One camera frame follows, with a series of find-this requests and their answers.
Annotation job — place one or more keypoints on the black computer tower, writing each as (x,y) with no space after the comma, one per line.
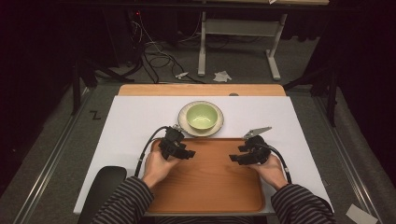
(124,37)

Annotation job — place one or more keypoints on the white table mat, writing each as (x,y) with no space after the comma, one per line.
(130,124)

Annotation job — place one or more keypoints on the cream plate with dark rim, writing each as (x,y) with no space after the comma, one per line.
(183,123)

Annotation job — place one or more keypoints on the white paper sheet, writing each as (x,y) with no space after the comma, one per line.
(361,215)

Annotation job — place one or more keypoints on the light green bowl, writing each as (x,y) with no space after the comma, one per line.
(201,116)

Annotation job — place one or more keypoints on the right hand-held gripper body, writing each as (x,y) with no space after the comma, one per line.
(257,149)

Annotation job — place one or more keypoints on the brown wooden tray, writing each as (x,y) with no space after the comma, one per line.
(207,183)

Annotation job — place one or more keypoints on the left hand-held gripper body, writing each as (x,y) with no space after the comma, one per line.
(170,140)

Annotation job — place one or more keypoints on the black metal stand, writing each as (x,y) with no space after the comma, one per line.
(84,74)
(323,84)

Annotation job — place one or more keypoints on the white metal desk frame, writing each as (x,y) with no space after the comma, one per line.
(239,27)

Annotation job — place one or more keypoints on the metal floor rail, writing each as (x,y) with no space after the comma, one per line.
(46,172)
(348,161)

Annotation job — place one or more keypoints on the crumpled white paper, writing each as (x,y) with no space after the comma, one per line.
(222,76)

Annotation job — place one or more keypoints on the person's right hand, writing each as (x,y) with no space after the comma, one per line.
(270,172)

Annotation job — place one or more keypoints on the wooden table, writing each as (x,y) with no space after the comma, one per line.
(199,90)

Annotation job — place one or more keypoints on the grey round table cap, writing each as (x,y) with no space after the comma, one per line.
(233,94)

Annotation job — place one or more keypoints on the black chair back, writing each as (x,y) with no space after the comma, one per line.
(102,189)

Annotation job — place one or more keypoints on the person's left hand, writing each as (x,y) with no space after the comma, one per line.
(157,169)

